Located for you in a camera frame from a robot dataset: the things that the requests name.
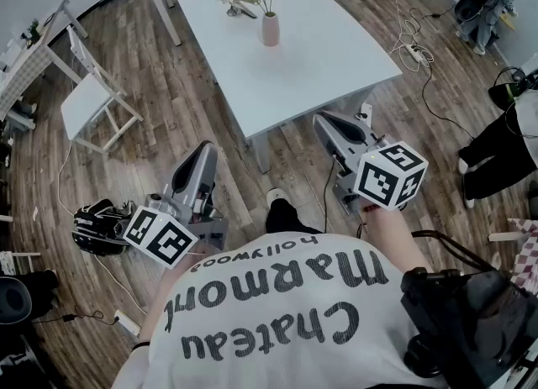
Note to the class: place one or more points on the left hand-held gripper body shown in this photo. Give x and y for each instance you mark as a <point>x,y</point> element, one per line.
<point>161,236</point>

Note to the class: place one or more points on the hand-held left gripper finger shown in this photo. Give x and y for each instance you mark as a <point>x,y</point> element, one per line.
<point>208,169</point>
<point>185,177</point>

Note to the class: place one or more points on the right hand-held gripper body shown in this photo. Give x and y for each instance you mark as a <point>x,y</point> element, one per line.
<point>391,177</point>

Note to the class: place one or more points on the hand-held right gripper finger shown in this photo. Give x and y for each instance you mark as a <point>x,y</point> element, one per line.
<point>353,124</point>
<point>336,141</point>

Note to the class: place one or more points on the pink ceramic vase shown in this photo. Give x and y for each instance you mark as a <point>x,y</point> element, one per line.
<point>271,30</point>

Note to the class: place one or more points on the person's right forearm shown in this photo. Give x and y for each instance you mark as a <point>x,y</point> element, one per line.
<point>393,244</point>

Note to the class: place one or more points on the black shoulder bag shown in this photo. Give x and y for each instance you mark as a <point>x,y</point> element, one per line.
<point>475,320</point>

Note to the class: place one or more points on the small white power strip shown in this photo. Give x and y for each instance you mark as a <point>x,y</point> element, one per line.
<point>366,111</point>

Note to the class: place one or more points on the red wristband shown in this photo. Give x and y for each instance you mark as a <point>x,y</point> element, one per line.
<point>372,208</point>

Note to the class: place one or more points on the black and white backpack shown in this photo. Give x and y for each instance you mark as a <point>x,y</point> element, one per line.
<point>98,227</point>

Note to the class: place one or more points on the person's white shoe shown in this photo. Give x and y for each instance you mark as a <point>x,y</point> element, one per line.
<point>277,194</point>

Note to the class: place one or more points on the white table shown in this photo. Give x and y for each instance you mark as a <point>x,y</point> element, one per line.
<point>302,64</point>

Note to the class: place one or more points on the person's black trouser leg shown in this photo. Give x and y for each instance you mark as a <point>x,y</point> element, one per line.
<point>290,219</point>

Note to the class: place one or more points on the white wooden chair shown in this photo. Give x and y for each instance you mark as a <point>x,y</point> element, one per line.
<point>86,106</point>

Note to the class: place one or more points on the white printed t-shirt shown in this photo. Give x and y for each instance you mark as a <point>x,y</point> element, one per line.
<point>273,316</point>

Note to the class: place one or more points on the red checkered cloth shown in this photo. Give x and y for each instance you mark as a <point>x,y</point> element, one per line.
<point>527,253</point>

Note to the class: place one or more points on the silver metal tool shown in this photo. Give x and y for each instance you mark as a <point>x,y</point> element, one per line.
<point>244,10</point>

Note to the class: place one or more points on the grey round padded seat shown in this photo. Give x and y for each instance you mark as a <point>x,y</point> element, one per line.
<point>14,299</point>

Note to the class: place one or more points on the small wooden table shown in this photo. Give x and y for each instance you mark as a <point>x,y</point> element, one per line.
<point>509,22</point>

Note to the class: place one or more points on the desk with checked cloth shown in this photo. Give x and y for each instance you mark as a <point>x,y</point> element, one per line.
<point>25,72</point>

